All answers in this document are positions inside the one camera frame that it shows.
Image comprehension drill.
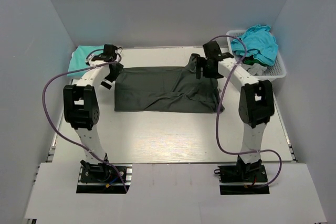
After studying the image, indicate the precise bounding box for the dark grey t shirt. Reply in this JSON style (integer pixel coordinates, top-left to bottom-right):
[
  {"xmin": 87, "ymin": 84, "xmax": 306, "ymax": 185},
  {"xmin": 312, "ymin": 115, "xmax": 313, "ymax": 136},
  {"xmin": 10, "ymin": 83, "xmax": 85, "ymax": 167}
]
[{"xmin": 114, "ymin": 54, "xmax": 224, "ymax": 113}]

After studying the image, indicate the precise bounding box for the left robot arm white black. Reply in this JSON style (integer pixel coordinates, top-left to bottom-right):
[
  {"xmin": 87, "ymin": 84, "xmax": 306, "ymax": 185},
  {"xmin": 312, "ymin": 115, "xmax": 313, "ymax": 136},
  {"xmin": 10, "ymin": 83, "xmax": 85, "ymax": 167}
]
[{"xmin": 63, "ymin": 44, "xmax": 123, "ymax": 182}]

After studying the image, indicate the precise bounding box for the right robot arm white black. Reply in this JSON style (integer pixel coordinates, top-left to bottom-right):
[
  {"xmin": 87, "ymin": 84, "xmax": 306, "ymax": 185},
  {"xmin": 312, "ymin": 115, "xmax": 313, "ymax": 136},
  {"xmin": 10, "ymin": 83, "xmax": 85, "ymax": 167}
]
[{"xmin": 196, "ymin": 40, "xmax": 275, "ymax": 182}]

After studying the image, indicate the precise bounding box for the folded teal t shirt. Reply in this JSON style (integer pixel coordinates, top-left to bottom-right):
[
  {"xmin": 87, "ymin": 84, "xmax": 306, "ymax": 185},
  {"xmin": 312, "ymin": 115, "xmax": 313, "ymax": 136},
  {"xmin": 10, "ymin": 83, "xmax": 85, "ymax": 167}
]
[{"xmin": 68, "ymin": 45, "xmax": 103, "ymax": 72}]

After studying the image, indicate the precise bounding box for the green cloth in basket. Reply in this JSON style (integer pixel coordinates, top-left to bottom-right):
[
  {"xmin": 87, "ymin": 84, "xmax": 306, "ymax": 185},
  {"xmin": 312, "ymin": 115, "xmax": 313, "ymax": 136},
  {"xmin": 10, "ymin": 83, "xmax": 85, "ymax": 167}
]
[{"xmin": 243, "ymin": 57, "xmax": 260, "ymax": 66}]

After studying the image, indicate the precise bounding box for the grey cloth in basket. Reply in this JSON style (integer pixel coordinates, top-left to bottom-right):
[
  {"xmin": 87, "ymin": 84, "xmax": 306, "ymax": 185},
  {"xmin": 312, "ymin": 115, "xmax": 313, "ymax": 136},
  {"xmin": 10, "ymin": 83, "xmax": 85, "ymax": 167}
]
[{"xmin": 247, "ymin": 63, "xmax": 267, "ymax": 76}]

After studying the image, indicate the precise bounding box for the crumpled light blue t shirt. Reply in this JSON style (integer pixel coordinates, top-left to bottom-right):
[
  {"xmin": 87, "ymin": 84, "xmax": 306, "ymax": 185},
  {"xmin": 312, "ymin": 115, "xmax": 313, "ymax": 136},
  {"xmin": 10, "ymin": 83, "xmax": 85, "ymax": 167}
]
[{"xmin": 238, "ymin": 24, "xmax": 278, "ymax": 67}]

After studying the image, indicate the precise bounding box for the white plastic basket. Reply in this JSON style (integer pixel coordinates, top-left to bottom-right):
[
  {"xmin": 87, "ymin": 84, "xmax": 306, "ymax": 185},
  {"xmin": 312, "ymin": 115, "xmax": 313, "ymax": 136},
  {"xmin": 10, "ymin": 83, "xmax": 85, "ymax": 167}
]
[{"xmin": 226, "ymin": 29, "xmax": 287, "ymax": 81}]

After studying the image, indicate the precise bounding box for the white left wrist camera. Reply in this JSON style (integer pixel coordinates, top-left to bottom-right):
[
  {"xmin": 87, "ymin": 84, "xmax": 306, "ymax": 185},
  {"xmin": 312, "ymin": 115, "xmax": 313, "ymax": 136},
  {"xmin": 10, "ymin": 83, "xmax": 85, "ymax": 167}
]
[{"xmin": 85, "ymin": 54, "xmax": 95, "ymax": 66}]

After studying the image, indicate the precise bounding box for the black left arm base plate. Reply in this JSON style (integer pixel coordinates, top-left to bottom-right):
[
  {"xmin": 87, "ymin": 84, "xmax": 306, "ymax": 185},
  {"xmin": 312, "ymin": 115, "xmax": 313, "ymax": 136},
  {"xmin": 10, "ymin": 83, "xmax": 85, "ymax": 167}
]
[{"xmin": 76, "ymin": 166, "xmax": 126, "ymax": 194}]

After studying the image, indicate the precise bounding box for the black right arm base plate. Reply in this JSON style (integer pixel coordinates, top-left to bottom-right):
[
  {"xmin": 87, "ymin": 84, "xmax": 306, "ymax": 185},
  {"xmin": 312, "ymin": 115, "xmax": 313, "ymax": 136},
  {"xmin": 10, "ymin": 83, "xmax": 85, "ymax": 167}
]
[{"xmin": 214, "ymin": 165, "xmax": 270, "ymax": 196}]

